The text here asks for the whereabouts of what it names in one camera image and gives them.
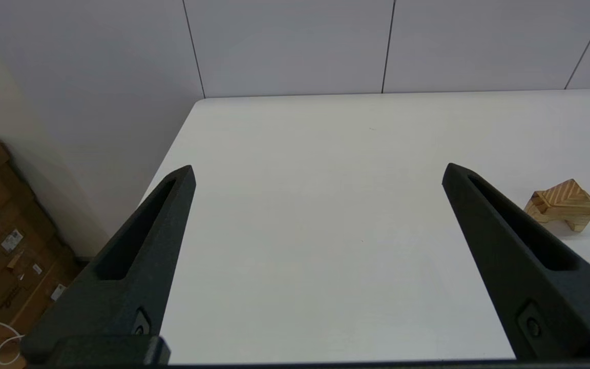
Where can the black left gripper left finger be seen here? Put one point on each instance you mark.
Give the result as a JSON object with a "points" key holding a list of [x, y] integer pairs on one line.
{"points": [[131, 271]]}

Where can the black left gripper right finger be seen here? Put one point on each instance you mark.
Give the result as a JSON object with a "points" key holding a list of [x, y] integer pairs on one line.
{"points": [[530, 282]]}

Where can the arched wooden building block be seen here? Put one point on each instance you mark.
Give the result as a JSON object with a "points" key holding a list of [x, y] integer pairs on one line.
{"points": [[579, 221]]}

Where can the triangular wooden building block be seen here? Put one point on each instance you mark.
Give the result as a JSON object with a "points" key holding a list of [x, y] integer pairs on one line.
{"points": [[564, 192]]}

